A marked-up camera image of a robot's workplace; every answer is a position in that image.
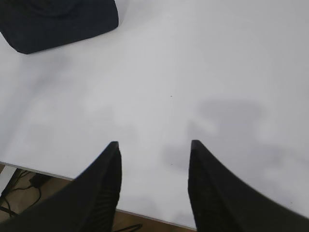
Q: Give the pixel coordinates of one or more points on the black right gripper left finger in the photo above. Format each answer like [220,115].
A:
[86,204]

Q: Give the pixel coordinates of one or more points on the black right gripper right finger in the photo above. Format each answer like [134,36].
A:
[221,202]

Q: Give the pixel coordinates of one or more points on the black floor power adapter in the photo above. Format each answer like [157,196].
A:
[38,180]

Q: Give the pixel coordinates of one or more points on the dark blue lunch bag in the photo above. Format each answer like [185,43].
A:
[31,26]

